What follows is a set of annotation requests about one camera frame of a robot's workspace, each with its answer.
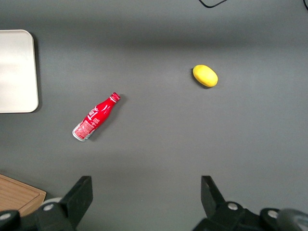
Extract yellow lemon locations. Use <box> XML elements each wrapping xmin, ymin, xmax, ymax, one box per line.
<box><xmin>192</xmin><ymin>64</ymin><xmax>219</xmax><ymax>88</ymax></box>

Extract black cable on table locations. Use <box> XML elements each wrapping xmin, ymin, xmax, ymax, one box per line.
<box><xmin>198</xmin><ymin>0</ymin><xmax>228</xmax><ymax>9</ymax></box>

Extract red cola bottle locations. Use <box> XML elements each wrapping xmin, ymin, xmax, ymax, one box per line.
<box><xmin>72</xmin><ymin>92</ymin><xmax>121</xmax><ymax>142</ymax></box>

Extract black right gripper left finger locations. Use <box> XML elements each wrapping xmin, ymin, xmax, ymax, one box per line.
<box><xmin>59</xmin><ymin>175</ymin><xmax>94</xmax><ymax>231</ymax></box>

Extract beige plastic tray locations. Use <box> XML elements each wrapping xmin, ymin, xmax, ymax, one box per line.
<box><xmin>0</xmin><ymin>29</ymin><xmax>39</xmax><ymax>114</ymax></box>

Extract wooden drawer cabinet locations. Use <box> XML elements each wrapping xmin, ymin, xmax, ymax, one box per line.
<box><xmin>0</xmin><ymin>173</ymin><xmax>47</xmax><ymax>218</ymax></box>

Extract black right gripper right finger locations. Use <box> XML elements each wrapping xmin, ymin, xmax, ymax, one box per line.
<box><xmin>201</xmin><ymin>175</ymin><xmax>244</xmax><ymax>219</ymax></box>

